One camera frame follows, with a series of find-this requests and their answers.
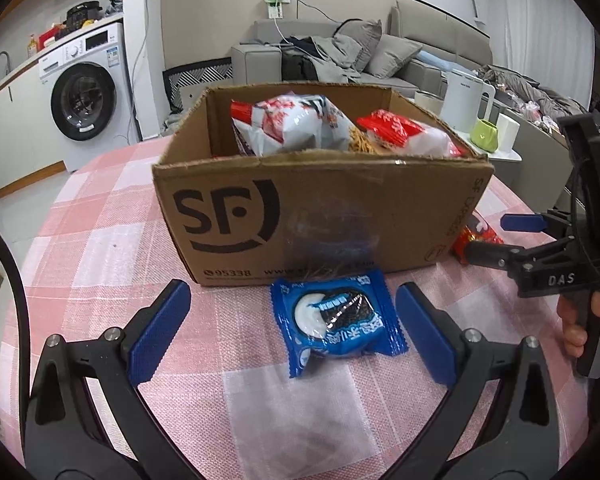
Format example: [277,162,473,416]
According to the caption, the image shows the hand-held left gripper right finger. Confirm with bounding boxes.
[385,282,561,480]

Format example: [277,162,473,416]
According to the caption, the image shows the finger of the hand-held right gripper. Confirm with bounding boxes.
[467,237,576,281]
[500,209,576,241]

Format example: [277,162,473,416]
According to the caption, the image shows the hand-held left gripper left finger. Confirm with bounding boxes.
[24,279,205,480]

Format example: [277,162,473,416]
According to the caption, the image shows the red snack packet black stripe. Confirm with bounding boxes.
[450,210,503,266]

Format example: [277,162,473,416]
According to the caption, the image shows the blue cookie packet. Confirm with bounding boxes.
[270,269,411,378]

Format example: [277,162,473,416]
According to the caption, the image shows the white noodle snack bag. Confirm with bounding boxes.
[347,109,468,158]

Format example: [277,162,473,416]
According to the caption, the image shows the brown cardboard box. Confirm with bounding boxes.
[152,84,496,287]

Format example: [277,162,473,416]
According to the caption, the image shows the red white snack packet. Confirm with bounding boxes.
[230,92,358,157]

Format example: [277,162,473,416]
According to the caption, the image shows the person's right hand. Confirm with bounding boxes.
[557,290,600,358]

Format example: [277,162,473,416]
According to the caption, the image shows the white side table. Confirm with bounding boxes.
[452,127,523,163]

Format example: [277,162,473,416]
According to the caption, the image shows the pink plaid tablecloth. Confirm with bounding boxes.
[0,137,591,480]

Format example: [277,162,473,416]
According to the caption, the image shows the white cup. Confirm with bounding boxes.
[495,112,521,153]

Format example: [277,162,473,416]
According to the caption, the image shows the green cup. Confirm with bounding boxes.
[470,119,498,153]

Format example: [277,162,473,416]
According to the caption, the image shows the grey pile of clothes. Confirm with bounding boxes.
[482,64,588,121]

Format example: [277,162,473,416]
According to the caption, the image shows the white electric kettle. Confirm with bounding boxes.
[439,67,496,133]

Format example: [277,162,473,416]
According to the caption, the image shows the grey sofa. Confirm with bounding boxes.
[230,0,493,96]

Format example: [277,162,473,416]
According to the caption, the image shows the grey pillow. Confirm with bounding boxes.
[332,19,383,73]
[367,34,423,80]

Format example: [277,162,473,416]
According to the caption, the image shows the white washing machine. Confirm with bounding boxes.
[38,22,140,173]

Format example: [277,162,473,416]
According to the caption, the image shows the white kitchen cabinet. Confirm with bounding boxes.
[0,52,68,196]

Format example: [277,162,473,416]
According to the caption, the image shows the dark clothes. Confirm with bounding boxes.
[282,36,331,81]

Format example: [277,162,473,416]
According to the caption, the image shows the black rice cooker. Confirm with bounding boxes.
[66,1,103,26]

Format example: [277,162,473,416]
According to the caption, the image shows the black cable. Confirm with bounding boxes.
[0,212,31,411]

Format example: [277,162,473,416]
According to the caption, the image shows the white charging cable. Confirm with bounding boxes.
[275,15,293,51]

